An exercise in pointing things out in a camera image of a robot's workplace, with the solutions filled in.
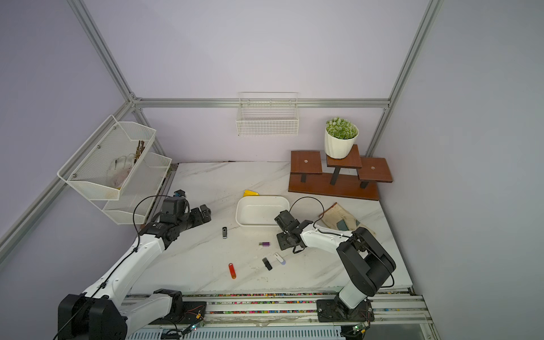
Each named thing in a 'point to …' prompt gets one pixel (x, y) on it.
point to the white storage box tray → (260, 210)
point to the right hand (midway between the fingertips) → (290, 241)
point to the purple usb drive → (264, 244)
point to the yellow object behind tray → (247, 193)
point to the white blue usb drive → (282, 261)
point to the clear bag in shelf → (120, 168)
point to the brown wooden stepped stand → (353, 176)
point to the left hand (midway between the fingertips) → (200, 216)
